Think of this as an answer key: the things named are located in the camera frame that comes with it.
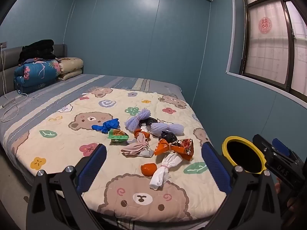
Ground brown framed window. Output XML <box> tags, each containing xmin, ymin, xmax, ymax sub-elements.
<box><xmin>227</xmin><ymin>0</ymin><xmax>307</xmax><ymax>101</ymax></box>

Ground orange round fruit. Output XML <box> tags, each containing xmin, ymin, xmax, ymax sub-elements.
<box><xmin>140</xmin><ymin>163</ymin><xmax>158</xmax><ymax>176</ymax></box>

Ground bear print blanket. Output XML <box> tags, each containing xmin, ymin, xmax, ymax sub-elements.
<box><xmin>3</xmin><ymin>86</ymin><xmax>228</xmax><ymax>222</ymax></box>

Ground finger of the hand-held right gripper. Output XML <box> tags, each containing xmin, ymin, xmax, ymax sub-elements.
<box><xmin>252</xmin><ymin>134</ymin><xmax>305</xmax><ymax>190</ymax></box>
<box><xmin>272</xmin><ymin>138</ymin><xmax>303</xmax><ymax>164</ymax></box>

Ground blue floral folded quilt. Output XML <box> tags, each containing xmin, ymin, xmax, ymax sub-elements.
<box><xmin>14</xmin><ymin>59</ymin><xmax>61</xmax><ymax>94</ymax></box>

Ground beige stacked pillows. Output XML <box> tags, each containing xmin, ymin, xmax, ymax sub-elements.
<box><xmin>57</xmin><ymin>57</ymin><xmax>84</xmax><ymax>81</ymax></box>

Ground red paper cut decoration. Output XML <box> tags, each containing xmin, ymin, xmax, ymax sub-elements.
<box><xmin>258</xmin><ymin>17</ymin><xmax>271</xmax><ymax>36</ymax></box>

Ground white charging cable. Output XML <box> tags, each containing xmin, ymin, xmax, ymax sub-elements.
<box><xmin>0</xmin><ymin>47</ymin><xmax>29</xmax><ymax>122</ymax></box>

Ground yellow-rimmed black trash bin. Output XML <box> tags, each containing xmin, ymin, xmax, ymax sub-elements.
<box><xmin>221</xmin><ymin>136</ymin><xmax>267</xmax><ymax>174</ymax></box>

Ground blue glove bundle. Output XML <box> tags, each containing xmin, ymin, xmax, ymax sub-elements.
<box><xmin>92</xmin><ymin>118</ymin><xmax>120</xmax><ymax>134</ymax></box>

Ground white knotted cloth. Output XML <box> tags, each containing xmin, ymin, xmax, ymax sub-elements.
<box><xmin>149</xmin><ymin>152</ymin><xmax>185</xmax><ymax>191</ymax></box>

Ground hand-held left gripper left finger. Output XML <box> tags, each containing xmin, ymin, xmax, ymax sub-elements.
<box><xmin>26</xmin><ymin>144</ymin><xmax>107</xmax><ymax>230</ymax></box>

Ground green snack packet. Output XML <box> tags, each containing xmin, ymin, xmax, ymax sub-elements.
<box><xmin>107</xmin><ymin>129</ymin><xmax>129</xmax><ymax>143</ymax></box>

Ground person's right hand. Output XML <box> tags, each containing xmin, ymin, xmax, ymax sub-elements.
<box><xmin>275</xmin><ymin>182</ymin><xmax>303</xmax><ymax>212</ymax></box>

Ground black clothing pile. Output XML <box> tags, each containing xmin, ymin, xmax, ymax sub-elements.
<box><xmin>19</xmin><ymin>39</ymin><xmax>57</xmax><ymax>64</ymax></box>

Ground pink cloth bundle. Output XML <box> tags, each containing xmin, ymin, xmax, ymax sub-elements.
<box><xmin>120</xmin><ymin>133</ymin><xmax>154</xmax><ymax>158</ymax></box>

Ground orange snack wrapper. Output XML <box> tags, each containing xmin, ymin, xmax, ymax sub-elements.
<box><xmin>154</xmin><ymin>138</ymin><xmax>194</xmax><ymax>162</ymax></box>

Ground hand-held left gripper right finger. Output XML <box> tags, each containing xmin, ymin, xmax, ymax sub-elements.
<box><xmin>201</xmin><ymin>142</ymin><xmax>282</xmax><ymax>230</ymax></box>

